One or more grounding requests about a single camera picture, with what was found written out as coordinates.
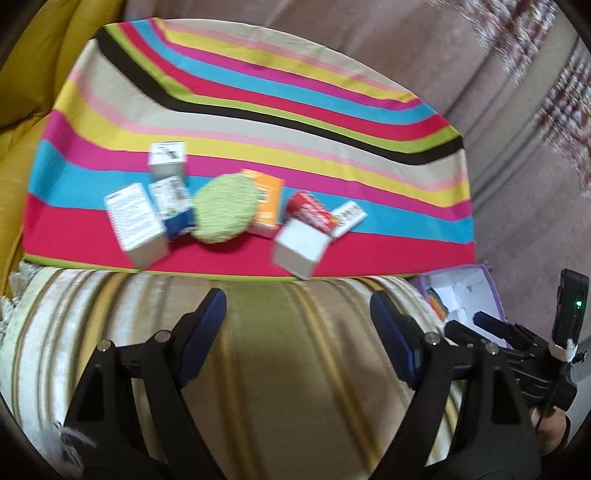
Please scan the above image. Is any rainbow striped small item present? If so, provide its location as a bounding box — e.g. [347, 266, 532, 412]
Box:
[427, 287, 449, 322]

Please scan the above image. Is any white text medicine box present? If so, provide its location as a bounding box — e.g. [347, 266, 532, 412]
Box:
[104, 183, 169, 270]

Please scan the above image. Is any green round sponge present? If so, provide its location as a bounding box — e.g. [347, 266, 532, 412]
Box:
[191, 173, 259, 244]

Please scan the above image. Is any white blue cream box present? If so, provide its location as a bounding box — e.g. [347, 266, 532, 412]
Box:
[148, 175, 197, 240]

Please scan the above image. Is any red medicine box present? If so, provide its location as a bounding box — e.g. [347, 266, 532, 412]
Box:
[286, 191, 338, 236]

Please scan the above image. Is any white long logo box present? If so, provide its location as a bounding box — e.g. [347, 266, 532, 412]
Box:
[331, 200, 368, 240]

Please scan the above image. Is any person right hand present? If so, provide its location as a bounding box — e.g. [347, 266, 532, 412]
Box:
[529, 408, 570, 455]

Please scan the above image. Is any purple white storage box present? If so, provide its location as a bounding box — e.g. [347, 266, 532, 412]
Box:
[410, 264, 509, 348]

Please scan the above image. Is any orange medicine box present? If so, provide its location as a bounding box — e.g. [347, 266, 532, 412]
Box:
[242, 169, 283, 238]

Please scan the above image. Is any white saxophone cube box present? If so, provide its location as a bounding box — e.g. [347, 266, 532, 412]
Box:
[147, 141, 186, 181]

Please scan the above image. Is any striped colourful cloth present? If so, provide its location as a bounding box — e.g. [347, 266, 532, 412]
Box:
[23, 18, 475, 277]

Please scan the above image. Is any yellow leather sofa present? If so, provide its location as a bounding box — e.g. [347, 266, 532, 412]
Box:
[1, 1, 125, 295]

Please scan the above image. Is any black camera box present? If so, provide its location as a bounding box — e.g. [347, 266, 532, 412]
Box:
[552, 269, 590, 349]

